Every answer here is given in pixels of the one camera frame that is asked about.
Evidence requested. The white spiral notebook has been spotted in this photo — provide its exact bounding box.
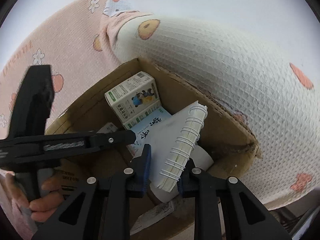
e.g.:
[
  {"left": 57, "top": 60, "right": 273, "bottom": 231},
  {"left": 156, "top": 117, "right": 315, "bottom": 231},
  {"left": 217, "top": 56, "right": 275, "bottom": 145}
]
[{"left": 144, "top": 101, "right": 208, "bottom": 192}]

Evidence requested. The brown cardboard box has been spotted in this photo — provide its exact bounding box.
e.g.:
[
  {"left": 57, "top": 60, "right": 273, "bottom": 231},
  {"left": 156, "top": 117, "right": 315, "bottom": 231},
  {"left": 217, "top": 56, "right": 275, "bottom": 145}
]
[{"left": 46, "top": 59, "right": 260, "bottom": 239}]

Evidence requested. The left hand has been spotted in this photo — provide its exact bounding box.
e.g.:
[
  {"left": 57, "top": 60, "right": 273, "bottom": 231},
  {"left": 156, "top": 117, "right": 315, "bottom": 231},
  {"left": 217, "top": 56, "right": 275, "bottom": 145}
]
[{"left": 1, "top": 167, "right": 64, "bottom": 222}]

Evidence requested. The blue white booklet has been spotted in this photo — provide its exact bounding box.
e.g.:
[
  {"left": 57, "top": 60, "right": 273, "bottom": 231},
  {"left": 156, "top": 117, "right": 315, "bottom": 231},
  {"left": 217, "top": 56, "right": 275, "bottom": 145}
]
[{"left": 127, "top": 106, "right": 171, "bottom": 157}]

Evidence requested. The white green carton box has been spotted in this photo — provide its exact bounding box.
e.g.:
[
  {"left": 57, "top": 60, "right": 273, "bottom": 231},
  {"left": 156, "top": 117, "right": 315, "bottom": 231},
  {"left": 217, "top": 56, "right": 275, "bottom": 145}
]
[{"left": 105, "top": 71, "right": 162, "bottom": 129}]

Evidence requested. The pink cartoon bed sheet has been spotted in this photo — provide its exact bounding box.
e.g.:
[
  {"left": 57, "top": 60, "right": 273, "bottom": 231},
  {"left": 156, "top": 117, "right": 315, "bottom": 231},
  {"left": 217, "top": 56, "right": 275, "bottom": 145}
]
[{"left": 1, "top": 0, "right": 319, "bottom": 210}]

